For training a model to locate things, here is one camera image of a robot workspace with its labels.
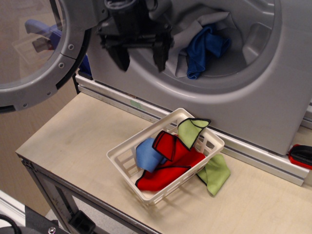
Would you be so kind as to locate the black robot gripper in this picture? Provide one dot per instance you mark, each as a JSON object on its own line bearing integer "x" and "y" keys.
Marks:
{"x": 130, "y": 26}

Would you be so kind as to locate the grey cloth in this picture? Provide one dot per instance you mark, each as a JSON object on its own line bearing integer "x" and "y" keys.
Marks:
{"x": 178, "y": 58}

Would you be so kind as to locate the dark blue cloth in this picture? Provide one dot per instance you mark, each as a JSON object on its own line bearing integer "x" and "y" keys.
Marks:
{"x": 205, "y": 45}

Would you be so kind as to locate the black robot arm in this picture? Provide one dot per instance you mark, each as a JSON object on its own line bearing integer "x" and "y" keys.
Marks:
{"x": 122, "y": 3}

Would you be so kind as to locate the grey toy washing machine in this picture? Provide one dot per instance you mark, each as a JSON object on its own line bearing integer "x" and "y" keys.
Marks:
{"x": 258, "y": 91}

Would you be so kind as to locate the blue clamp behind door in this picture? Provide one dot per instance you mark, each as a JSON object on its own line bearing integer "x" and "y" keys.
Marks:
{"x": 49, "y": 35}

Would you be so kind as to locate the round grey washer door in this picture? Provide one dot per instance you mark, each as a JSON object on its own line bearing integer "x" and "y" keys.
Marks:
{"x": 28, "y": 78}

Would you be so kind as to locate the light blue cloth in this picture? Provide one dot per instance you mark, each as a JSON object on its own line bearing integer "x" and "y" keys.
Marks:
{"x": 147, "y": 157}

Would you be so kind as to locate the white plastic basket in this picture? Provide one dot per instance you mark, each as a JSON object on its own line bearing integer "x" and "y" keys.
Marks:
{"x": 123, "y": 156}

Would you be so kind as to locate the red cloth black trim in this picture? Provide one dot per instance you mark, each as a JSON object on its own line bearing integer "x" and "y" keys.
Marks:
{"x": 180, "y": 159}

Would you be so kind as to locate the green cloth black trim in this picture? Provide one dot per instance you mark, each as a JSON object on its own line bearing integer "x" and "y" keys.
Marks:
{"x": 216, "y": 172}

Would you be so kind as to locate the red and black tool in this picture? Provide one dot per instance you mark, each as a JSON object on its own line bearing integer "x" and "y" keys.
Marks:
{"x": 301, "y": 155}

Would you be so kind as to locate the black device bottom left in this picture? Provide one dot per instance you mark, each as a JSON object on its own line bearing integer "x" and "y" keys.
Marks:
{"x": 27, "y": 221}

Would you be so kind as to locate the metal table frame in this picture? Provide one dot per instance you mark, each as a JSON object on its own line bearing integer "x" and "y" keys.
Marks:
{"x": 60, "y": 195}

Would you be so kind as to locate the black bracket under table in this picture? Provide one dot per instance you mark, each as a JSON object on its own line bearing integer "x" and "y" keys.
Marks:
{"x": 82, "y": 223}

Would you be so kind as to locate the aluminium profile rail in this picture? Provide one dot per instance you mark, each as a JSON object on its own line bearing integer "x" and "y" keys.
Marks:
{"x": 278, "y": 165}

